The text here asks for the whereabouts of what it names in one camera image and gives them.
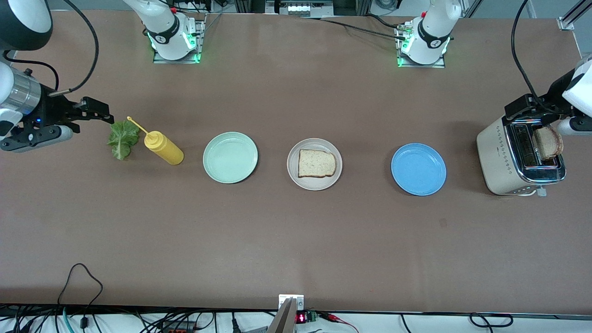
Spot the dark-crust toast bread slice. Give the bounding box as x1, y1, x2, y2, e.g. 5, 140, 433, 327
532, 126, 564, 161

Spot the green lettuce leaf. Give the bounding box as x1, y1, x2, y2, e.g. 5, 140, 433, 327
107, 119, 141, 161

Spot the yellow mustard squeeze bottle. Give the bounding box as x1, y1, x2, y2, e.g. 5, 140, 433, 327
126, 116, 185, 166

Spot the pale-crust toast bread slice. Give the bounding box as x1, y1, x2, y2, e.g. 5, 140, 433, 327
298, 148, 337, 179

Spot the blue plate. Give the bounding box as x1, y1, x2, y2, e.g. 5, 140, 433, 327
391, 143, 447, 197

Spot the mint green plate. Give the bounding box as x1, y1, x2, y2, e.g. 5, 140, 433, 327
203, 132, 259, 184

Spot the beige plate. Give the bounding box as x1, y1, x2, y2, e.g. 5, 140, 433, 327
287, 138, 343, 191

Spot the beige chrome toaster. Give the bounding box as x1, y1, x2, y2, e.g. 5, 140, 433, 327
476, 116, 567, 197

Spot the dark equipment rack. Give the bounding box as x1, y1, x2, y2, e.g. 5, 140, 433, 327
234, 0, 370, 17

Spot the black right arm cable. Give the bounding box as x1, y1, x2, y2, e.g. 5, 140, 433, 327
4, 0, 100, 94

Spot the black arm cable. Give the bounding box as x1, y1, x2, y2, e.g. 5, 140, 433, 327
511, 0, 556, 114
4, 0, 100, 94

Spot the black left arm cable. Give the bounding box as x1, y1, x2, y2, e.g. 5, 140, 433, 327
511, 0, 556, 114

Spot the aluminium frame profile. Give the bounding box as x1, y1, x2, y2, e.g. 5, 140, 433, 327
557, 0, 592, 31

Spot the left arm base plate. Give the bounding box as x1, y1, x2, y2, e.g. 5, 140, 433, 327
395, 23, 447, 69

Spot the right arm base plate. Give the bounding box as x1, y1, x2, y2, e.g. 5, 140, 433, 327
153, 13, 207, 64

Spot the thin black looped cable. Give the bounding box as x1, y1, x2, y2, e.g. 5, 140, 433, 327
57, 263, 104, 330

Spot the black cable across table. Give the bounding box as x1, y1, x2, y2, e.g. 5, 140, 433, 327
301, 14, 408, 40

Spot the black coiled cable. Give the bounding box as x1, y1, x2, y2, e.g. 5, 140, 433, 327
469, 313, 514, 328

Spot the red wire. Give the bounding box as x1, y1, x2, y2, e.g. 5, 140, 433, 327
321, 312, 359, 333

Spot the grey camera mount bar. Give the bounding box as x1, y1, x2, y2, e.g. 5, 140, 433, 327
267, 294, 305, 333

